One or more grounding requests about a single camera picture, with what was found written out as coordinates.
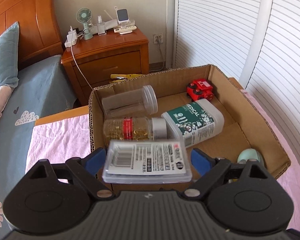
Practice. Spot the blue bed sheet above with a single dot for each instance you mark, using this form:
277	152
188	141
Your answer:
43	89

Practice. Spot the wall power outlet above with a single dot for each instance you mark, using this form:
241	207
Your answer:
157	38

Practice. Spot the white power strip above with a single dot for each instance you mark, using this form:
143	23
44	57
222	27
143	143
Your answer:
71	38

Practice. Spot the open cardboard box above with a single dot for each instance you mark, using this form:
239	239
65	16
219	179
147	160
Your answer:
244	126

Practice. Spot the pink cloth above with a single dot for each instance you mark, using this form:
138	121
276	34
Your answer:
59	141

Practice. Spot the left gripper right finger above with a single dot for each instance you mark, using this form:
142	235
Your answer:
212	171

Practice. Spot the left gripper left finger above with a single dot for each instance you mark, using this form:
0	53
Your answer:
84	171

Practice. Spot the green desk fan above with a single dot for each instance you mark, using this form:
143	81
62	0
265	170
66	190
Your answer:
84	16

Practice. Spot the blue pillow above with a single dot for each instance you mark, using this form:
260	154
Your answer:
9	56

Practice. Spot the small screen device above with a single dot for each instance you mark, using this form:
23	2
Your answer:
122	16

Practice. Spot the wooden nightstand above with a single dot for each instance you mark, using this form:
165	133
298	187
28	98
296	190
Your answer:
90	63

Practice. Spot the yellow tool on floor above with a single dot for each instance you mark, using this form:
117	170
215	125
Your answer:
120	77

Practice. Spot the clear plastic jar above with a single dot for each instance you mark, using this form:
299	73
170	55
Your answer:
139	102

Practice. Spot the wooden headboard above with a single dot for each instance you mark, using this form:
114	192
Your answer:
39	33

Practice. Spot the white green medical bottle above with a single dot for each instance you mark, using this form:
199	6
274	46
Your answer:
194	122

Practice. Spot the white louvered closet door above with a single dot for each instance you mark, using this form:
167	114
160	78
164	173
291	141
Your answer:
255	41

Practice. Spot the red toy train car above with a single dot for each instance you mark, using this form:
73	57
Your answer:
199	89

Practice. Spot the clear spray bottle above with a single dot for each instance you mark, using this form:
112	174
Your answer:
101	30

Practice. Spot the gold capsule bottle silver cap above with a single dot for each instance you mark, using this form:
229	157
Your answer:
134	128

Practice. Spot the clear box with label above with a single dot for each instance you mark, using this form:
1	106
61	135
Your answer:
146	162

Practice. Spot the teal round case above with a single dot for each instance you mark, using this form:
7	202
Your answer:
250	153

